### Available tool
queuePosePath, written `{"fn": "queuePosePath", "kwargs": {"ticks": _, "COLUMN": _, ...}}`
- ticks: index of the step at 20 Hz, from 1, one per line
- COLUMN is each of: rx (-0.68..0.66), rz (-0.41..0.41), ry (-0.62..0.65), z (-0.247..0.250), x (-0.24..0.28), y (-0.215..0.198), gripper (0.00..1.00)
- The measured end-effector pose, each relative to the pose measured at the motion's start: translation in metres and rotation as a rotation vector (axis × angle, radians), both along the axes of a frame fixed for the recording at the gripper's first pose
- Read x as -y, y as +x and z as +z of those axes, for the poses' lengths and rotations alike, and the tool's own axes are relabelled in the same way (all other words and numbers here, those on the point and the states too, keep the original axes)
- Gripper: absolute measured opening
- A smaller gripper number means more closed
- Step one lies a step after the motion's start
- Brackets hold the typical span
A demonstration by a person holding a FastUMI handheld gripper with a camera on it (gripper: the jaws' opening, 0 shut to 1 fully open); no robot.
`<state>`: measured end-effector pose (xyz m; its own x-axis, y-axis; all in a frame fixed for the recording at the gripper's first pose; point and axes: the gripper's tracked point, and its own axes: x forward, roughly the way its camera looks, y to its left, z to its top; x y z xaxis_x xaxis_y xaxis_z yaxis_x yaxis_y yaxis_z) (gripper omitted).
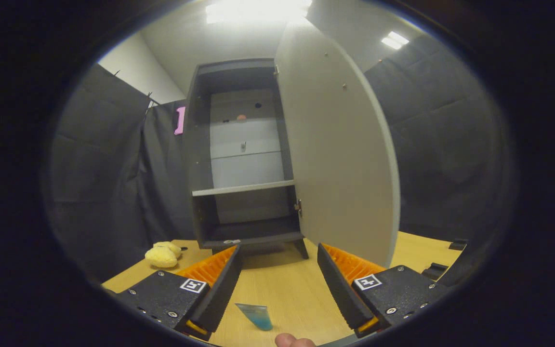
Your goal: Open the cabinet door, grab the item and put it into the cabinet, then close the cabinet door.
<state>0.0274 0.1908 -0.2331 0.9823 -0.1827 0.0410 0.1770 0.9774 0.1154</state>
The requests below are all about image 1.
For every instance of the yellow plush toy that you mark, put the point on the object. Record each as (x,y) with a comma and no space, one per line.
(162,256)

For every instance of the grey cabinet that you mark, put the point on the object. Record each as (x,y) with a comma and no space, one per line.
(200,168)

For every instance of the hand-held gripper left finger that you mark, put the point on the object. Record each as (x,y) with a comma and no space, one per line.
(222,289)

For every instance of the black backdrop cloth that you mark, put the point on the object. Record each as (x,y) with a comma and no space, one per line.
(104,183)

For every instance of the long ceiling light strip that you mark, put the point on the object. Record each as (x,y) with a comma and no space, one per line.
(395,40)

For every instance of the black plastic block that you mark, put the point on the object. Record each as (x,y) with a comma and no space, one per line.
(435,271)
(458,244)

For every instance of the large ceiling light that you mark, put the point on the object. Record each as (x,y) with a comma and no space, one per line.
(258,9)

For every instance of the beige cabinet door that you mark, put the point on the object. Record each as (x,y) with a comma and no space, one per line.
(335,159)

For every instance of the white and blue tube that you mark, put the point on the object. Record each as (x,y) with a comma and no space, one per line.
(258,315)

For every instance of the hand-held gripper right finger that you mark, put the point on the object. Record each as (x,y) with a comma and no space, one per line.
(340,289)

